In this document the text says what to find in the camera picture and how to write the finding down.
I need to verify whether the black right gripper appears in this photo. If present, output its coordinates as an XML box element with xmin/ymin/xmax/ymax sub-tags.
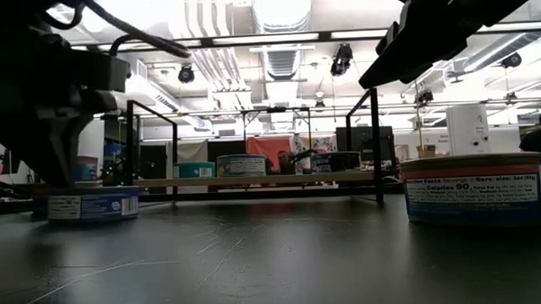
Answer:
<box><xmin>356</xmin><ymin>0</ymin><xmax>541</xmax><ymax>90</ymax></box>

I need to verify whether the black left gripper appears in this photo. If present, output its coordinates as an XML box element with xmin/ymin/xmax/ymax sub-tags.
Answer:
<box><xmin>0</xmin><ymin>34</ymin><xmax>135</xmax><ymax>189</ymax></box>

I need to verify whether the silver can blue barcode label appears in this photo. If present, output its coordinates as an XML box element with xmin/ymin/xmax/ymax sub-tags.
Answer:
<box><xmin>44</xmin><ymin>186</ymin><xmax>142</xmax><ymax>224</ymax></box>

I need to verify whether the silver can dark blue label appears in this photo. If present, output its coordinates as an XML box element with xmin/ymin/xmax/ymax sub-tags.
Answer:
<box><xmin>309</xmin><ymin>150</ymin><xmax>362</xmax><ymax>174</ymax></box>

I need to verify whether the teal label seafood can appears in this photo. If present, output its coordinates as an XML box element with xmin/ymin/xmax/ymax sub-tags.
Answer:
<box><xmin>171</xmin><ymin>161</ymin><xmax>217</xmax><ymax>180</ymax></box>
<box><xmin>215</xmin><ymin>152</ymin><xmax>268</xmax><ymax>179</ymax></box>

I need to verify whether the light wooden shelf board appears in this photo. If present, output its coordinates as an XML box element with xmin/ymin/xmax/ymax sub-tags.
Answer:
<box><xmin>133</xmin><ymin>169</ymin><xmax>401</xmax><ymax>190</ymax></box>

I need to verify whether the black monitor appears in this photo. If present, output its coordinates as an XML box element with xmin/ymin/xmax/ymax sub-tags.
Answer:
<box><xmin>335</xmin><ymin>124</ymin><xmax>397</xmax><ymax>169</ymax></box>

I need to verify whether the cardboard box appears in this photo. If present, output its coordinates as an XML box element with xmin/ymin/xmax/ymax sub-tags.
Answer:
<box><xmin>417</xmin><ymin>143</ymin><xmax>438</xmax><ymax>160</ymax></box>

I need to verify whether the floral cloth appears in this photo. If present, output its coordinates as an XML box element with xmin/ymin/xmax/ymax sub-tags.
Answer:
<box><xmin>291</xmin><ymin>134</ymin><xmax>339</xmax><ymax>155</ymax></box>

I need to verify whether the grey curtain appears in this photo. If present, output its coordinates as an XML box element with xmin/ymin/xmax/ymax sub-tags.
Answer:
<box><xmin>165</xmin><ymin>139</ymin><xmax>209</xmax><ymax>165</ymax></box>

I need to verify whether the red board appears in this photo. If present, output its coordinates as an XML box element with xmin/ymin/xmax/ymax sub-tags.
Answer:
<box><xmin>244</xmin><ymin>135</ymin><xmax>295</xmax><ymax>171</ymax></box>

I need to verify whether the black table mat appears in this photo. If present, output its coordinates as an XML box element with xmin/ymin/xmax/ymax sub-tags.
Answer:
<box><xmin>0</xmin><ymin>187</ymin><xmax>541</xmax><ymax>304</ymax></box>

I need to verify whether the black ceiling camera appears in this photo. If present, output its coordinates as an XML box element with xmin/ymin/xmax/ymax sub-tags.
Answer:
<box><xmin>500</xmin><ymin>51</ymin><xmax>524</xmax><ymax>70</ymax></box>
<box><xmin>328</xmin><ymin>42</ymin><xmax>355</xmax><ymax>78</ymax></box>
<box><xmin>415</xmin><ymin>89</ymin><xmax>435</xmax><ymax>106</ymax></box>
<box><xmin>177</xmin><ymin>63</ymin><xmax>196</xmax><ymax>85</ymax></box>

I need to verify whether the black frame wooden shelf rack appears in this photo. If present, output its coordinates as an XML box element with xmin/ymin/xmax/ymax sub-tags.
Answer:
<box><xmin>123</xmin><ymin>88</ymin><xmax>386</xmax><ymax>215</ymax></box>

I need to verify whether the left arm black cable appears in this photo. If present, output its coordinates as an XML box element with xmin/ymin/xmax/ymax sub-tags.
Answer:
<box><xmin>39</xmin><ymin>0</ymin><xmax>192</xmax><ymax>64</ymax></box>

